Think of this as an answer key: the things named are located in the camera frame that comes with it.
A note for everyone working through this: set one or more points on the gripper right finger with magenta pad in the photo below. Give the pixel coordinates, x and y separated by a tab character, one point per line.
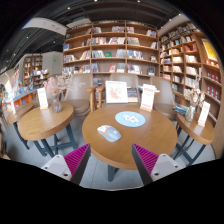
152	166

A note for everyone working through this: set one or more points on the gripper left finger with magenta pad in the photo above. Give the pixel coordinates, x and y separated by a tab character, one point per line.
70	167

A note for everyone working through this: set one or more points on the grey white computer mouse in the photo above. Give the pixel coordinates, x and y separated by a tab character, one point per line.
110	133

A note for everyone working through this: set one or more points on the round light blue mouse pad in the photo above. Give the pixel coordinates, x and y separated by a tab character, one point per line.
130	119

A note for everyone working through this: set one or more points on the round wooden centre table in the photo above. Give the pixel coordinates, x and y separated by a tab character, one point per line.
157	134

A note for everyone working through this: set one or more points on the round wooden table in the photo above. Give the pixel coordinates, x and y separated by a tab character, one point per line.
41	126
157	134
203	135

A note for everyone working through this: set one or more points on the round wooden left table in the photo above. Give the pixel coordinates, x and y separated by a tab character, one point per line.
41	126

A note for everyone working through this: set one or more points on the round wooden right table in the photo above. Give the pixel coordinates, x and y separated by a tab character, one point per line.
203	135

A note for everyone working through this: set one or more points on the beige armchair right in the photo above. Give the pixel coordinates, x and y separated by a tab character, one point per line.
164	101

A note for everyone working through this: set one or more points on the beige armchair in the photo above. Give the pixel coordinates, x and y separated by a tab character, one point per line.
81	94
129	79
164	101

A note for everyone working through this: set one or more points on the beige armchair left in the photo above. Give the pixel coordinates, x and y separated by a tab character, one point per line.
81	94

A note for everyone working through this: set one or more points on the white red sign stand centre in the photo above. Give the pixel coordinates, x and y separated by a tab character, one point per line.
147	97

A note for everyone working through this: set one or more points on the small wooden table far left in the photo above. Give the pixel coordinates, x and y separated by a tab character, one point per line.
14	117

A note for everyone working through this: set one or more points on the beige armchair middle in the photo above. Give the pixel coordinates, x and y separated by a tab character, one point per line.
129	79

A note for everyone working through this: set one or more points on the white sign stand left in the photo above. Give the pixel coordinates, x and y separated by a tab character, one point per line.
42	97

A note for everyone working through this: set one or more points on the white sign stand right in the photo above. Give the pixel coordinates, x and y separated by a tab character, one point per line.
204	114

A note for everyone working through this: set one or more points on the glass vase dried flowers right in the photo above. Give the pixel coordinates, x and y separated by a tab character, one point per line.
196	98

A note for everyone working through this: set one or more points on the glass vase pink flowers left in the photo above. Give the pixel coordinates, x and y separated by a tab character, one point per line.
55	86

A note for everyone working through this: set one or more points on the white framed picture card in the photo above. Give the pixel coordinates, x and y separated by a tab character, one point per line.
116	92

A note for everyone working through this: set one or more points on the wooden bookshelf far left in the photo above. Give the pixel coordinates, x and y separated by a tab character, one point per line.
31	67

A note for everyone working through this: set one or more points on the large wooden bookshelf back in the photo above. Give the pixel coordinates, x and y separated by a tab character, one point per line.
112	47

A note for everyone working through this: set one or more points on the wooden bookshelf right wall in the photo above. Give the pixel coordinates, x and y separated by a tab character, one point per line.
187	59

